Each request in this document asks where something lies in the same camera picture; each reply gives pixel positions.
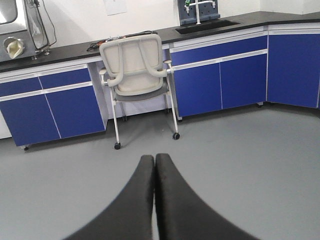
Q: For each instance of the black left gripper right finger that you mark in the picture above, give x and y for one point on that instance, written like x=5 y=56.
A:
x=182 y=214

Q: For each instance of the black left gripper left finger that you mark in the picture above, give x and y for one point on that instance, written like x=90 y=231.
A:
x=129 y=215

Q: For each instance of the white office chair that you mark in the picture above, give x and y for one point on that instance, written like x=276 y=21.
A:
x=134 y=69

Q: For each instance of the blue lab bench cabinets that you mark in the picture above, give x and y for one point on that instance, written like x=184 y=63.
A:
x=232 y=62

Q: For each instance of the grey drying rack board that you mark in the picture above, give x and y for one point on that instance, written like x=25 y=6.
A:
x=207 y=12

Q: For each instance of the stainless glove box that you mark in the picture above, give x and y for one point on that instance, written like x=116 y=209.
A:
x=22 y=30

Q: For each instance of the white lab sink faucet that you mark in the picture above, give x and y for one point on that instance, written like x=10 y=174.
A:
x=188 y=4

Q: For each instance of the paper sheet on wall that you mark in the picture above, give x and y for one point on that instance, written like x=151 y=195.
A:
x=114 y=7

